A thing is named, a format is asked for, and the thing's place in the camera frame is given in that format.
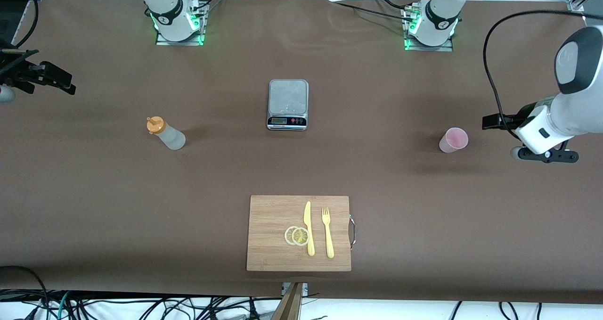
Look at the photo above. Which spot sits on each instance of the yellow plastic fork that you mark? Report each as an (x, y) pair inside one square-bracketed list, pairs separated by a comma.
[(329, 240)]

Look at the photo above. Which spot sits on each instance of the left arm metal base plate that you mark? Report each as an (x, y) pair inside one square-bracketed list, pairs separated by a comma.
[(428, 48)]

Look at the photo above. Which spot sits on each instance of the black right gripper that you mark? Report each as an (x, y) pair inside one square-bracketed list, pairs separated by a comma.
[(14, 72)]

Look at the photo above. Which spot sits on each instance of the yellow plastic knife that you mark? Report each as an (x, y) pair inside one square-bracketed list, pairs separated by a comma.
[(311, 244)]

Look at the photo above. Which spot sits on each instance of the wooden post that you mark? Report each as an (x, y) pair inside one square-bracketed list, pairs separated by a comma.
[(288, 308)]

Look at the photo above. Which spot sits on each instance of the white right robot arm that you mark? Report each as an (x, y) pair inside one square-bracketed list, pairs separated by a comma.
[(165, 9)]

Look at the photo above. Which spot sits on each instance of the sauce bottle with orange cap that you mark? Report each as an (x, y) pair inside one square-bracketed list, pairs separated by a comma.
[(172, 138)]

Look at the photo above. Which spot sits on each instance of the wooden cutting board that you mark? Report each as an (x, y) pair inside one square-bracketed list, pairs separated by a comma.
[(268, 216)]

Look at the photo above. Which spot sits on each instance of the silver digital kitchen scale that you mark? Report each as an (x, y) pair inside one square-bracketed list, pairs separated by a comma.
[(288, 94)]

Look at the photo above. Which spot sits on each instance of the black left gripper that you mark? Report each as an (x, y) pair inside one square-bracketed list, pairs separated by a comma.
[(511, 120)]

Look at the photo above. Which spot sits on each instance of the lemon slice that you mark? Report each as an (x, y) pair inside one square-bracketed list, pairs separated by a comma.
[(300, 236), (287, 235)]

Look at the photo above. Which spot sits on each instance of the pink plastic cup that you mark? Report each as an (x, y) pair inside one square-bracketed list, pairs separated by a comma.
[(452, 141)]

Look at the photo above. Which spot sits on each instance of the metal table bracket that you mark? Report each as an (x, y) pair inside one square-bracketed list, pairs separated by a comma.
[(305, 289)]

